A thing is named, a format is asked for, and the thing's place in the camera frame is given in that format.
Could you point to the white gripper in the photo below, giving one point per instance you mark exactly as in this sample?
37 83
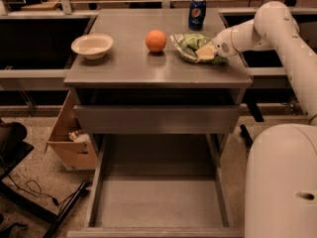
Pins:
222 45

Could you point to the green jalapeno chip bag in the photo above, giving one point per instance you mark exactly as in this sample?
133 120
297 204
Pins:
188 44

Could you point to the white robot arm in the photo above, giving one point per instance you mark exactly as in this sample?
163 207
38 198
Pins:
281 169

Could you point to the grey drawer cabinet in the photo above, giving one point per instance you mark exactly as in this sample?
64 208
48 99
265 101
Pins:
130 75

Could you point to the closed grey top drawer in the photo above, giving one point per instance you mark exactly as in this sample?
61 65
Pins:
95 119

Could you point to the open grey middle drawer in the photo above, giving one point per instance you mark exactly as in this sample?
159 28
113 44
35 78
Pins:
159 186

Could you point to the blue pepsi can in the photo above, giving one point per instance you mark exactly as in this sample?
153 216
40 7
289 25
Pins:
197 12

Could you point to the orange fruit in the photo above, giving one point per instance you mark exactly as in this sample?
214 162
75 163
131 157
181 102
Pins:
155 41

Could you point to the black chair base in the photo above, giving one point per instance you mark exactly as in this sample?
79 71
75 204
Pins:
246 136

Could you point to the white paper bowl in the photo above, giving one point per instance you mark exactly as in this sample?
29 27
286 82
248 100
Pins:
92 46

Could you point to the cardboard box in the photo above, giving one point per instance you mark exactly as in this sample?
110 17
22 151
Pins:
70 144

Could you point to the black stand leg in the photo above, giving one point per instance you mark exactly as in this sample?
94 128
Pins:
66 206

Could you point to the black office chair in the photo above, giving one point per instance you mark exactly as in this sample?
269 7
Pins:
13 149

